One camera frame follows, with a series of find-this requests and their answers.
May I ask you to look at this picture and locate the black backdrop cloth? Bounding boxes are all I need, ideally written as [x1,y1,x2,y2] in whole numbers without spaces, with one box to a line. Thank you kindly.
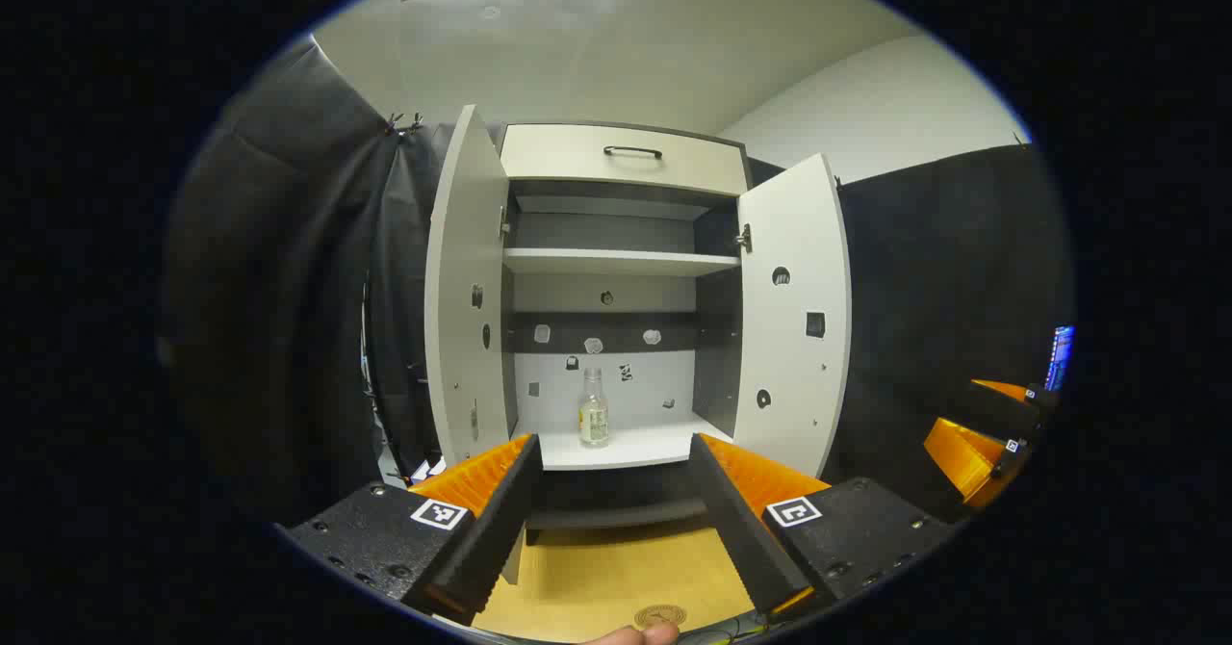
[159,37,1074,530]

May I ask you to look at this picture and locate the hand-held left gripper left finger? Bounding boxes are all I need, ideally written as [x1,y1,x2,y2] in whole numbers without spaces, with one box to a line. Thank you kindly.
[274,433,545,627]

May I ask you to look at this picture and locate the lit computer screen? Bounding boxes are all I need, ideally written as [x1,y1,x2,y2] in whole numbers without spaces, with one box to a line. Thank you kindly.
[1044,325,1076,394]

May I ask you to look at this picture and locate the white cabinet door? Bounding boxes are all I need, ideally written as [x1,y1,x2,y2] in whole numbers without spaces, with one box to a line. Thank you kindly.
[424,104,513,468]
[733,152,854,480]

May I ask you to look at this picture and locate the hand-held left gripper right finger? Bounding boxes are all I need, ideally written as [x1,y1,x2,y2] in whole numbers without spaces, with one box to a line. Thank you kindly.
[686,431,959,624]

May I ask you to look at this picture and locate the black and yellow cables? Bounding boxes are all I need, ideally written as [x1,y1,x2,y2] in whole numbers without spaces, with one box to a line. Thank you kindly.
[679,616,771,644]

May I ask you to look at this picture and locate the white and grey cabinet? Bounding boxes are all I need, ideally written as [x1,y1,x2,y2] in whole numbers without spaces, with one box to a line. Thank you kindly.
[499,122,754,585]

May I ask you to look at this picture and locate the white cabinet drawer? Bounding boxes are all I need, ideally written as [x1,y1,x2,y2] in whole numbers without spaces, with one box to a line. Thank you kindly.
[500,123,752,196]

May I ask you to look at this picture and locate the clear glass bottle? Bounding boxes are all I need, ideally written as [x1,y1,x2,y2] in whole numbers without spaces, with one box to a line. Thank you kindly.
[577,367,610,450]

